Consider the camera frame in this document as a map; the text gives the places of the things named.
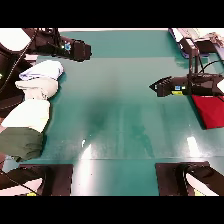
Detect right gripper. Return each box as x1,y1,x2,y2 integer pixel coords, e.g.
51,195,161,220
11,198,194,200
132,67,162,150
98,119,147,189
155,75,191,98

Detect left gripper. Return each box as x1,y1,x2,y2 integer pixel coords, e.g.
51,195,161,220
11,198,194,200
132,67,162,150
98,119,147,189
71,39,93,63

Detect pale blue garment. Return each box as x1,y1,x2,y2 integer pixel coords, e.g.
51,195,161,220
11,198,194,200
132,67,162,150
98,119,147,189
18,59,65,83

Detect red garment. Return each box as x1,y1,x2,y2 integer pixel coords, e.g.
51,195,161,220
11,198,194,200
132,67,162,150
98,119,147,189
191,94,224,130

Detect heap of clothes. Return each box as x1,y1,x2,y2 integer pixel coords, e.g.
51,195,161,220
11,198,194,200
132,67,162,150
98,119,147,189
168,28,224,57

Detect beige garment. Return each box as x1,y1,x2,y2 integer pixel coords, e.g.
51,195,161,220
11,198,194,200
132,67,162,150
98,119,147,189
14,77,60,101

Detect cream garment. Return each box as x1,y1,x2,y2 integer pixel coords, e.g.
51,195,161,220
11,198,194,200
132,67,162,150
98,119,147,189
1,98,52,134

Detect dark green garment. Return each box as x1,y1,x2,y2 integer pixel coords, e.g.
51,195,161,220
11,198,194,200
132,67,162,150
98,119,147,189
0,127,45,163

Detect black cable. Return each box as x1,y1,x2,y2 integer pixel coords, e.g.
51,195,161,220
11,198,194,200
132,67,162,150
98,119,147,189
199,59,224,75

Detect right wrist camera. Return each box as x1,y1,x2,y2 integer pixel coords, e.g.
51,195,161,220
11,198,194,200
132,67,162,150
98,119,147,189
179,37,205,77

